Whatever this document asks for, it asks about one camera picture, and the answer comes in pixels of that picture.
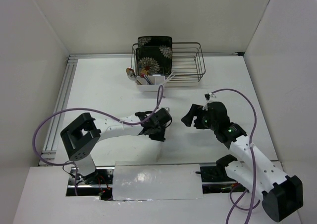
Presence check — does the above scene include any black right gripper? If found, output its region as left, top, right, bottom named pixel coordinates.
left=181, top=103, right=218, bottom=131

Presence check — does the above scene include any iridescent blue fork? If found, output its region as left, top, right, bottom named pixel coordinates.
left=143, top=74, right=152, bottom=85

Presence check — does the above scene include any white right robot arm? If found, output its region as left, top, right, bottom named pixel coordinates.
left=181, top=101, right=304, bottom=222

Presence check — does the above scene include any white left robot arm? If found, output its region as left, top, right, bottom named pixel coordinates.
left=60, top=108, right=172, bottom=184

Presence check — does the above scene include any white plastic utensil caddy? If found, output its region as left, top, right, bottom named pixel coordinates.
left=136, top=75, right=165, bottom=92

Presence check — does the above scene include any black floral plate front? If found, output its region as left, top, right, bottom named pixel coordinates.
left=136, top=46, right=173, bottom=75

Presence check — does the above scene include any black floral plate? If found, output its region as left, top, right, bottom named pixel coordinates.
left=137, top=36, right=172, bottom=47
left=136, top=46, right=173, bottom=75

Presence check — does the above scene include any black floral plate rear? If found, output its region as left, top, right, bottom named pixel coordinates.
left=137, top=36, right=172, bottom=47

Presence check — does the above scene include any wire dish rack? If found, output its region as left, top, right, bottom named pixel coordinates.
left=131, top=42, right=206, bottom=86

